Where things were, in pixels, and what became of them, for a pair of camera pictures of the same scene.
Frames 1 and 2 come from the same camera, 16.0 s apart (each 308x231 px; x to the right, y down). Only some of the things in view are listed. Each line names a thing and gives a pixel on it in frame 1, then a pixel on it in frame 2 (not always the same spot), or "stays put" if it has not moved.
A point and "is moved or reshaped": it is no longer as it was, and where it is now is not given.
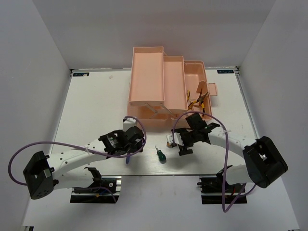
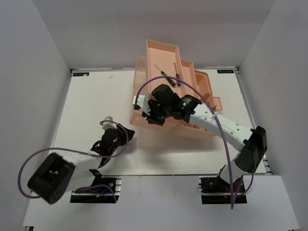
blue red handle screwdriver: (127, 159) to (177, 76)
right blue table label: (225, 71) stays put
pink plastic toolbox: (163, 88) is moved or reshaped
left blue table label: (80, 74) stays put
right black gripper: (183, 149) to (151, 118)
